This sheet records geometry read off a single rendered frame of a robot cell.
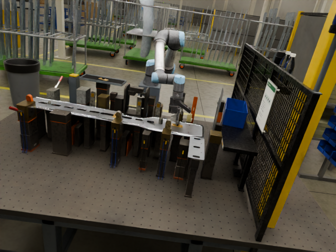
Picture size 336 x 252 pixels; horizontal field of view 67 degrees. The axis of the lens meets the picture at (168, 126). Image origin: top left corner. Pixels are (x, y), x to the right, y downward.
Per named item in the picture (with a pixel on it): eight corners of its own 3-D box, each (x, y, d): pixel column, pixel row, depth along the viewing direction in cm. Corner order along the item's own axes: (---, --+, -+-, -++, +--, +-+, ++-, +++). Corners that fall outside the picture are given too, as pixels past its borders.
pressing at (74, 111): (17, 106, 186) (16, 104, 185) (35, 97, 206) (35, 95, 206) (204, 139, 177) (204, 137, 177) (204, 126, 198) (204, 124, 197)
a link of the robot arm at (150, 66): (144, 71, 245) (146, 57, 239) (158, 73, 247) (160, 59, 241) (145, 75, 234) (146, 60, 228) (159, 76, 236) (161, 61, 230)
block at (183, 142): (172, 181, 178) (178, 146, 166) (174, 171, 188) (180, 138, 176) (182, 183, 177) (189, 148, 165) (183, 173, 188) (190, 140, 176)
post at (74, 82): (69, 123, 235) (67, 77, 216) (73, 120, 241) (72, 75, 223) (77, 125, 234) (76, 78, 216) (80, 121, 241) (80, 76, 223)
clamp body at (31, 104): (18, 152, 184) (11, 105, 169) (30, 143, 197) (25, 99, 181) (29, 154, 184) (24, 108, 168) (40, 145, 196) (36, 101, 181)
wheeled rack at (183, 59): (177, 68, 840) (186, 10, 766) (179, 63, 931) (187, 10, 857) (234, 77, 834) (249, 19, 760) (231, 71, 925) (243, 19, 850)
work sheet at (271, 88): (262, 134, 160) (277, 87, 147) (255, 120, 181) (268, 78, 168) (265, 134, 160) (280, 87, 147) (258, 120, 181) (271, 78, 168)
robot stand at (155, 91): (138, 116, 270) (141, 80, 253) (156, 119, 270) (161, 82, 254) (135, 124, 252) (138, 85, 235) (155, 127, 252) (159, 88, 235)
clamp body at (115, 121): (107, 167, 182) (108, 123, 167) (112, 159, 193) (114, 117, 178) (116, 169, 182) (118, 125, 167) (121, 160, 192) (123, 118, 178)
